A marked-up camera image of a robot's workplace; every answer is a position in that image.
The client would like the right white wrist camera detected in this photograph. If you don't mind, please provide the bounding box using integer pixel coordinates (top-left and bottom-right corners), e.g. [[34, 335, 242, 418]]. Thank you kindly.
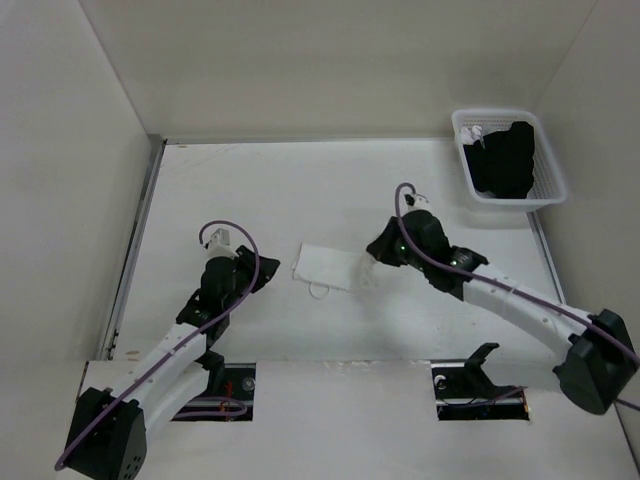
[[404, 193, 431, 213]]

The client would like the small white cloth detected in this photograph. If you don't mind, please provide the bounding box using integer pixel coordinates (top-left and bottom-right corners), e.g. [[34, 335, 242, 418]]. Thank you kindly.
[[459, 125, 483, 145]]

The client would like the black tank top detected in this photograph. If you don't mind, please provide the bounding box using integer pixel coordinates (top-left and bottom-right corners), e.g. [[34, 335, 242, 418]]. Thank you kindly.
[[463, 121, 535, 199]]

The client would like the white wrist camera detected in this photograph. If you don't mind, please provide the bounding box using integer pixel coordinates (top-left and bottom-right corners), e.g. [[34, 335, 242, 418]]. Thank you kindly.
[[204, 228, 237, 259], [404, 193, 431, 213]]

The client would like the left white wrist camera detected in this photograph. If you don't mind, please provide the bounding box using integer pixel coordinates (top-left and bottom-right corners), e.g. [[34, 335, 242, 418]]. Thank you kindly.
[[204, 228, 237, 259]]

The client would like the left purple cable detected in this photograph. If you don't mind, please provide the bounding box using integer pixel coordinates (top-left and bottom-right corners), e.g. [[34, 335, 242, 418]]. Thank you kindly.
[[53, 221, 261, 472]]

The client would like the metal table edge rail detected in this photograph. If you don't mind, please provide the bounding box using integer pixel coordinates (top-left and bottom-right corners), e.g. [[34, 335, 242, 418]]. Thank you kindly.
[[99, 134, 166, 360]]

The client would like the white tank top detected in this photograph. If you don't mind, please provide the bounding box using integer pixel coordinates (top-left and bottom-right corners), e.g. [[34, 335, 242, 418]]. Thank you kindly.
[[291, 243, 379, 301]]

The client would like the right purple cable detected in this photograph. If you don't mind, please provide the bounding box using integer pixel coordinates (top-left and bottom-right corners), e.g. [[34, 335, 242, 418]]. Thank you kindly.
[[394, 182, 640, 409]]

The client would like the purple cable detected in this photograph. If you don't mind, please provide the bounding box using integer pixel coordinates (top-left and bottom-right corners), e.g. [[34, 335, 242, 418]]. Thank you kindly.
[[53, 221, 261, 472], [394, 182, 640, 409]]

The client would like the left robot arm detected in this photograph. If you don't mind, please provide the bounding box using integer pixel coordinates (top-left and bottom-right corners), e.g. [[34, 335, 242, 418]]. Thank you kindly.
[[55, 246, 281, 479]]

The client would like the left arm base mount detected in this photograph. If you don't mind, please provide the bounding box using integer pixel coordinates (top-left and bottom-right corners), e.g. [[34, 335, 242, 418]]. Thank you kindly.
[[173, 363, 257, 422]]

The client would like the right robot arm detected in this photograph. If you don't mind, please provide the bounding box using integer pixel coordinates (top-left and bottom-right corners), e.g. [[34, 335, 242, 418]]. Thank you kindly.
[[366, 210, 639, 415]]

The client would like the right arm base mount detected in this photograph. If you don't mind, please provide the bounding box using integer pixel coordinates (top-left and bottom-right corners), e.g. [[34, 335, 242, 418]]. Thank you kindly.
[[431, 342, 530, 421]]

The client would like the white plastic basket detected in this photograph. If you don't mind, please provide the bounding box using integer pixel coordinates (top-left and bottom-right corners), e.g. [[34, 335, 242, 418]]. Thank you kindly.
[[451, 108, 567, 213]]

